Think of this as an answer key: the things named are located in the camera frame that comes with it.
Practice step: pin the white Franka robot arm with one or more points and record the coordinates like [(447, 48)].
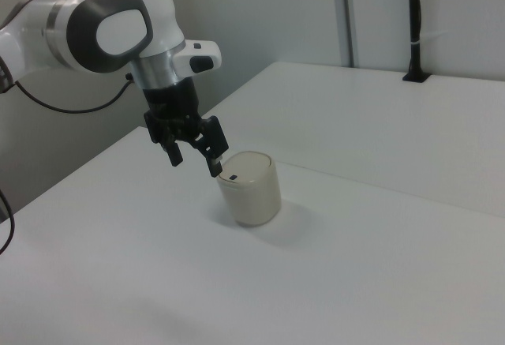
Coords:
[(35, 41)]

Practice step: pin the small cream trash can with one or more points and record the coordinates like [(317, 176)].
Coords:
[(252, 199)]

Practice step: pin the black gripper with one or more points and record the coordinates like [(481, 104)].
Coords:
[(171, 102)]

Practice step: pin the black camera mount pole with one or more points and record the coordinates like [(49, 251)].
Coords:
[(414, 17)]

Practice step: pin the grey partition frame post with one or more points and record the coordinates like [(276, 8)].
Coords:
[(345, 17)]

